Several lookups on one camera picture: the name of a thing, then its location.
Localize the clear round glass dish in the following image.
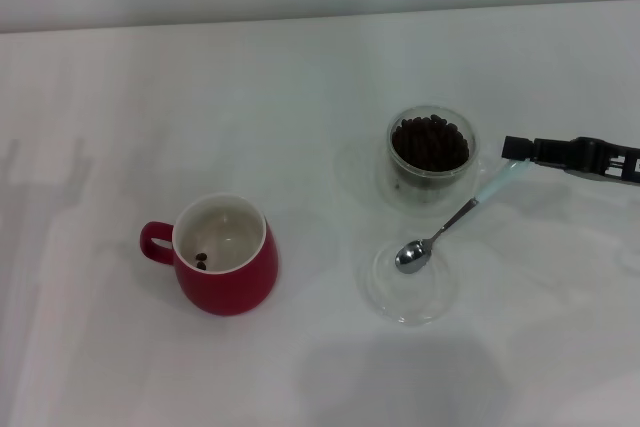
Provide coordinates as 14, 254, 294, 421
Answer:
356, 238, 461, 329

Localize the metal spoon with blue handle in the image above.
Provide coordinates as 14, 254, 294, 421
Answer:
394, 158, 532, 276

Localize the red ceramic mug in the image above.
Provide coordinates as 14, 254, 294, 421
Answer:
139, 192, 280, 317

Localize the clear double-wall glass cup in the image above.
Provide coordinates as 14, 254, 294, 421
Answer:
377, 105, 494, 219

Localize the pile of coffee beans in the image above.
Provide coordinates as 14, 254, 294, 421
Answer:
391, 114, 471, 192

